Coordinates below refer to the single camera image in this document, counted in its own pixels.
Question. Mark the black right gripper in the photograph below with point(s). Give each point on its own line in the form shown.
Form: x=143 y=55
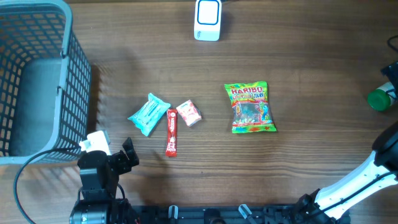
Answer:
x=392 y=70

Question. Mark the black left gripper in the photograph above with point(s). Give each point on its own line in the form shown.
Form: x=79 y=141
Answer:
x=124 y=165

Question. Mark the green lid jar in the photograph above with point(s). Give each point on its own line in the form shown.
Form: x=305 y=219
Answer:
x=383 y=97

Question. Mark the small red packet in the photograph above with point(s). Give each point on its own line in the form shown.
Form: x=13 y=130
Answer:
x=171 y=148

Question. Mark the teal wet wipes pack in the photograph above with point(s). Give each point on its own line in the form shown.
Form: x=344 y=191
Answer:
x=149 y=114

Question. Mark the red white small box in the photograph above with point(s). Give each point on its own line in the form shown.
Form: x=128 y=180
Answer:
x=189 y=113

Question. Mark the Haribo gummy worms bag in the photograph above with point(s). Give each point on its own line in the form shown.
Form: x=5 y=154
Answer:
x=250 y=105

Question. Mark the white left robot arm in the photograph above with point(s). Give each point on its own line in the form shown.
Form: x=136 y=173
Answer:
x=101 y=200

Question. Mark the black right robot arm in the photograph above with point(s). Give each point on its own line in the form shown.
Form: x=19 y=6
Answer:
x=331 y=204

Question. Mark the white barcode scanner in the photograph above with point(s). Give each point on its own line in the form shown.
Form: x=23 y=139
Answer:
x=207 y=20

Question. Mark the grey plastic shopping basket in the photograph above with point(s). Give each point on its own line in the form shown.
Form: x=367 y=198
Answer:
x=45 y=83

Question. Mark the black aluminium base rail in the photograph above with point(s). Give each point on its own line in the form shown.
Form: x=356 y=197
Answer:
x=268 y=214

